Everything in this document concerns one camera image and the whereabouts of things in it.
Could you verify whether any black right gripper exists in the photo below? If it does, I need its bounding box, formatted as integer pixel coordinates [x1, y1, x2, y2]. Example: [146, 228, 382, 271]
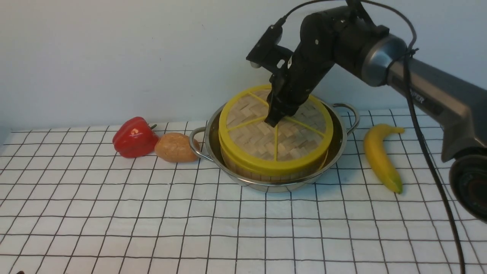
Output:
[264, 13, 336, 127]

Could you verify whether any woven bamboo lid yellow frame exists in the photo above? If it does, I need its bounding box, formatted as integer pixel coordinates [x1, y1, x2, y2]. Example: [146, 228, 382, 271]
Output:
[218, 84, 334, 167]

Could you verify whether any bamboo steamer basket yellow rim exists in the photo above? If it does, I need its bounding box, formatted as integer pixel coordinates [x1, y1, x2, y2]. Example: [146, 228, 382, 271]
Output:
[221, 148, 329, 183]

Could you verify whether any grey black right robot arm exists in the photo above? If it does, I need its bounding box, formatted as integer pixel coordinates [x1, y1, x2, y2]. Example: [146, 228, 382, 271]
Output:
[246, 0, 487, 221]

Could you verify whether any brown potato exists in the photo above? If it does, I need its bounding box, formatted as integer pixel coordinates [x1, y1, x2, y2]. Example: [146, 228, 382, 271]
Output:
[154, 132, 198, 163]

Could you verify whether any yellow banana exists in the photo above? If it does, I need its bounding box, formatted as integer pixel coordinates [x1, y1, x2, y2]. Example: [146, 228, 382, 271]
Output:
[363, 124, 405, 194]

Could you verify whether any red bell pepper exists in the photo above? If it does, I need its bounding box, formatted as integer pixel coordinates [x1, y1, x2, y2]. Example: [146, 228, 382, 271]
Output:
[112, 116, 159, 158]

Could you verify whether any white checked tablecloth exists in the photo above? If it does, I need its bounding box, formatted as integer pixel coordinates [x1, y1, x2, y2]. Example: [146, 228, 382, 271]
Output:
[0, 104, 487, 274]

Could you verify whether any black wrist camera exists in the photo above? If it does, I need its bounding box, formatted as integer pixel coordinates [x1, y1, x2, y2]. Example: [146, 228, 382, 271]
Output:
[246, 23, 293, 74]

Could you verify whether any stainless steel two-handled pot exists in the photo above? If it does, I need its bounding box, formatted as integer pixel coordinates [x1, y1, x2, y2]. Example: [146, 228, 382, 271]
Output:
[188, 101, 360, 193]

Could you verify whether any black cable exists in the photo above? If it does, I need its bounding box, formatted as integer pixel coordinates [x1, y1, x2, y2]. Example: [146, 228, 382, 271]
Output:
[280, 0, 466, 274]

